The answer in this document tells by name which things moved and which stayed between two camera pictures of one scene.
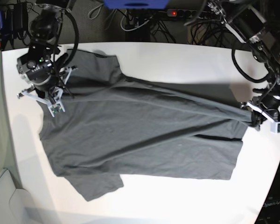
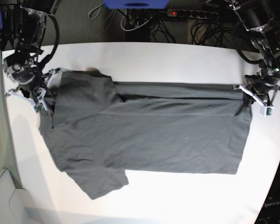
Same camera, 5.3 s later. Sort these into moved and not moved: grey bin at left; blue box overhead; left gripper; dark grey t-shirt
Moved: dark grey t-shirt; left gripper
Not moved: grey bin at left; blue box overhead
